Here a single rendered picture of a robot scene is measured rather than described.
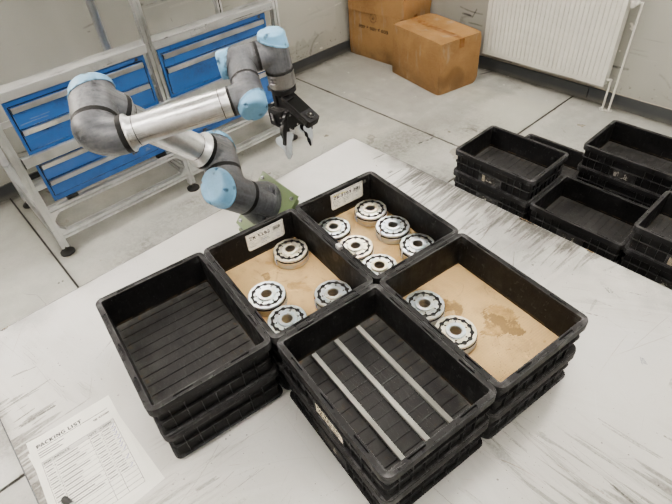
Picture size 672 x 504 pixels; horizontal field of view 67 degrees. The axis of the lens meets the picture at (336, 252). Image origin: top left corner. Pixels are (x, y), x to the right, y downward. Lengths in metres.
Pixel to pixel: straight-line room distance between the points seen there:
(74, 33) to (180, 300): 2.60
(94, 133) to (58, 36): 2.44
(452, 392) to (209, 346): 0.61
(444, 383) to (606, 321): 0.58
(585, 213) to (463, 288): 1.19
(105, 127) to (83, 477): 0.83
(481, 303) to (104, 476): 1.01
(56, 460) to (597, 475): 1.25
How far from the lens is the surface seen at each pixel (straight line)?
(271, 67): 1.43
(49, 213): 3.10
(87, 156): 3.07
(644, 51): 4.13
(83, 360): 1.64
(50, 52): 3.78
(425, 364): 1.25
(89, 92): 1.45
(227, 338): 1.35
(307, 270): 1.46
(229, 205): 1.59
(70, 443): 1.49
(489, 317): 1.35
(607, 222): 2.49
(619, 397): 1.47
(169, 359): 1.35
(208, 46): 3.21
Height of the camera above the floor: 1.85
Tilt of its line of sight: 43 degrees down
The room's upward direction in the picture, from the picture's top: 5 degrees counter-clockwise
